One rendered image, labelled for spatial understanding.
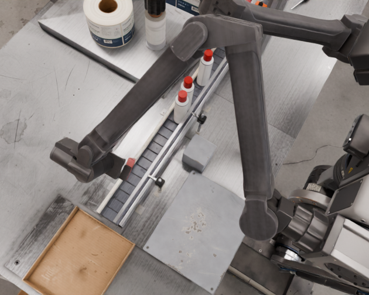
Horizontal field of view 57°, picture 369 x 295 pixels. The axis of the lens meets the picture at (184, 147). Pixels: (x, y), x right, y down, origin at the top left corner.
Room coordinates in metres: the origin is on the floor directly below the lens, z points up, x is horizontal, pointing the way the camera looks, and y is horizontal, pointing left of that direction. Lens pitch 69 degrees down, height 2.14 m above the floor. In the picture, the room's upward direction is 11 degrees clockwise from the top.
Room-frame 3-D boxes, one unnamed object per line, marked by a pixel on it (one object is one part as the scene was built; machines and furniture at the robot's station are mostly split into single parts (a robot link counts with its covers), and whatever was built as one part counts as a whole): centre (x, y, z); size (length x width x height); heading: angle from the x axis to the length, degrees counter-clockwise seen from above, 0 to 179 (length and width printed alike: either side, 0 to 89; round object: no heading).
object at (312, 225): (0.14, -0.28, 1.45); 0.09 x 0.08 x 0.12; 159
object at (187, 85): (0.66, 0.03, 0.98); 0.05 x 0.05 x 0.20
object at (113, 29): (0.97, 0.42, 0.95); 0.20 x 0.20 x 0.14
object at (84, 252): (-0.01, 0.28, 0.85); 0.30 x 0.26 x 0.04; 159
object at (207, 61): (0.80, -0.02, 0.98); 0.05 x 0.05 x 0.20
